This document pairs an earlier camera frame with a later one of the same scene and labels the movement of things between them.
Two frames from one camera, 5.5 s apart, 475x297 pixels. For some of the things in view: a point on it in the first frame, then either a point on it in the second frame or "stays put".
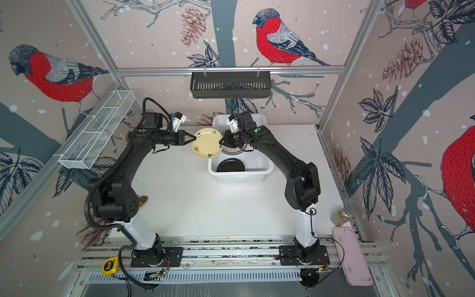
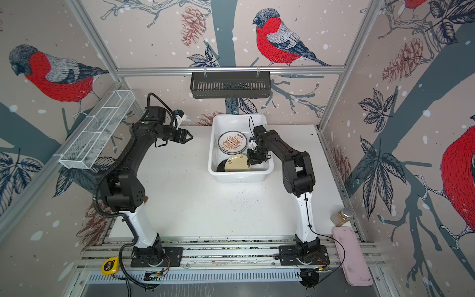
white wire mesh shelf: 96,130 stays put
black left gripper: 181,138 stays put
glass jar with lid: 341,216 stays put
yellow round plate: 206,145 to 237,163
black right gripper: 230,142 to 253,158
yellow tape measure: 110,266 stays put
